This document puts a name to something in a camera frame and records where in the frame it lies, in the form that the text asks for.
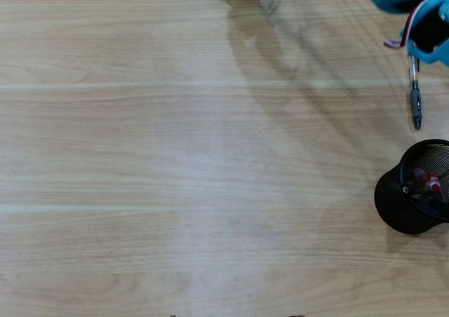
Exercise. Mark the teal gripper with servo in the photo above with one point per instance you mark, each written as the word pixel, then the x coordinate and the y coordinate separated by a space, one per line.
pixel 429 55

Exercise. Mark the clear pen with grey grip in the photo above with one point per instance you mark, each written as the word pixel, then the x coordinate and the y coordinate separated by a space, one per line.
pixel 416 103

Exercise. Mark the red clear pen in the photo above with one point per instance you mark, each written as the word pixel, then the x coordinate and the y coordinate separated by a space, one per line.
pixel 433 185

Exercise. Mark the clear pen with black grip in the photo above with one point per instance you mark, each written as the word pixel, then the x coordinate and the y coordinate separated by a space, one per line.
pixel 415 188

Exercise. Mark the black mesh pen holder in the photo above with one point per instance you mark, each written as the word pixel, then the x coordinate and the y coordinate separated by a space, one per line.
pixel 389 204

